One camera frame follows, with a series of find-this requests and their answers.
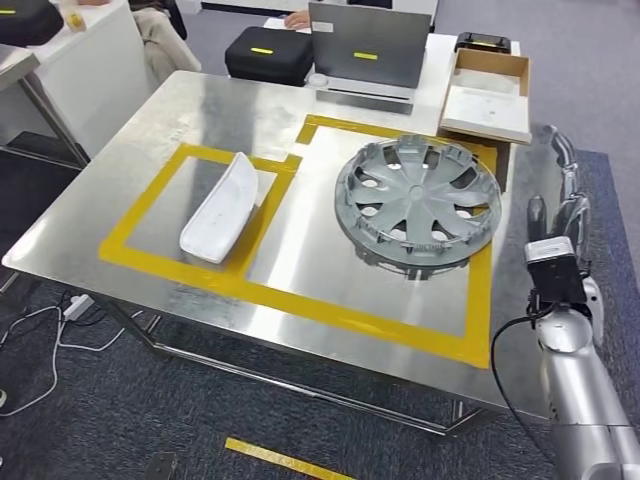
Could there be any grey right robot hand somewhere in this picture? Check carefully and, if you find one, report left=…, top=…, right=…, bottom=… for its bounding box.
left=526, top=124, right=592, bottom=266

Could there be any silver plastic wheel cover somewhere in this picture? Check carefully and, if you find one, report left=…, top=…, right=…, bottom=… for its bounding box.
left=334, top=134, right=503, bottom=282

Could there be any white curved plastic part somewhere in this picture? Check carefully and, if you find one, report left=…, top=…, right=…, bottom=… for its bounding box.
left=179, top=151, right=260, bottom=265

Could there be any stainless steel workbench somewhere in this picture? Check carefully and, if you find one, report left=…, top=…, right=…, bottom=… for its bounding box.
left=2, top=69, right=566, bottom=439

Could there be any open cardboard box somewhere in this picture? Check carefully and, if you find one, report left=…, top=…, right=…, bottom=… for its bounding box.
left=438, top=47, right=533, bottom=146

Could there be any small black carrying case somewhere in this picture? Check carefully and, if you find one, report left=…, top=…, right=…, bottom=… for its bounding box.
left=454, top=31, right=512, bottom=56

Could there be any grey laptop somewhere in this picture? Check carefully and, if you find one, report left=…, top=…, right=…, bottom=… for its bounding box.
left=308, top=1, right=432, bottom=117

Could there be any long yellow floor tape strip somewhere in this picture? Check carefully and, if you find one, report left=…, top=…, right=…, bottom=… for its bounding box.
left=225, top=437, right=357, bottom=480

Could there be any person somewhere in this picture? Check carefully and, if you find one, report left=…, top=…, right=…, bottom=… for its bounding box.
left=127, top=0, right=202, bottom=84

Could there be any white partition panel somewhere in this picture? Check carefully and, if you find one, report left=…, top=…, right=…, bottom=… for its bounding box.
left=0, top=0, right=151, bottom=160

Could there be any white power strip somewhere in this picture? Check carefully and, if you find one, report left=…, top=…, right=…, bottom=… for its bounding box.
left=62, top=294, right=96, bottom=323

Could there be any steel side table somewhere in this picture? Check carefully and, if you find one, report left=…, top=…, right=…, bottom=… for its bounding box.
left=0, top=42, right=91, bottom=170

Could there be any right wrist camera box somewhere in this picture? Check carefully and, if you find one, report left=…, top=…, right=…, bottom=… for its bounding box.
left=523, top=236, right=590, bottom=307

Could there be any white floor cable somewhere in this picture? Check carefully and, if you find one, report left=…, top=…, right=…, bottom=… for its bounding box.
left=0, top=304, right=143, bottom=419

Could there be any black floor cable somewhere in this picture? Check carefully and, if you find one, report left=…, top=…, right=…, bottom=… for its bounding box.
left=0, top=288, right=76, bottom=349

